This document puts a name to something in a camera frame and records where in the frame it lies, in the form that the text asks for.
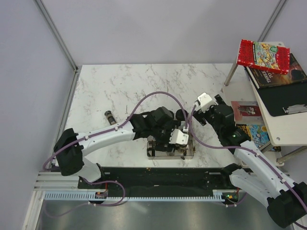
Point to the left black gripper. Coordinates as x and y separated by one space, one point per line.
168 139

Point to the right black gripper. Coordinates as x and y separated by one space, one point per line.
199 116

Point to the black-cap spice bottle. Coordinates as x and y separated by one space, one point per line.
182 149
161 147
110 118

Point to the clear three-slot organizer tray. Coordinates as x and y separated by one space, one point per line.
152 154

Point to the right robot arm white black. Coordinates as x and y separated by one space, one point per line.
284 199

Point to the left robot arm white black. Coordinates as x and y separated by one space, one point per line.
72 148

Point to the lying black-cap spice bottle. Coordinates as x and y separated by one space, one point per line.
110 118

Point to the dark hardcover book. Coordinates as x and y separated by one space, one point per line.
264 79

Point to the black clipboard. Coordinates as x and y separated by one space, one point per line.
285 100

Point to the red children's book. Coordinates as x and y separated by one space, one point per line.
264 56

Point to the white side table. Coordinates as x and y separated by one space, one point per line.
285 130

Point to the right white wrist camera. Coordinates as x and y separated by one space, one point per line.
204 102

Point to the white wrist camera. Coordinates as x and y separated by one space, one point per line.
204 102
178 137

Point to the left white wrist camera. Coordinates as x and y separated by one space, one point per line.
178 137

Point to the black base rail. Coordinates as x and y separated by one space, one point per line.
168 182

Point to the white slotted cable duct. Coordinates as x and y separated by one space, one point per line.
94 196

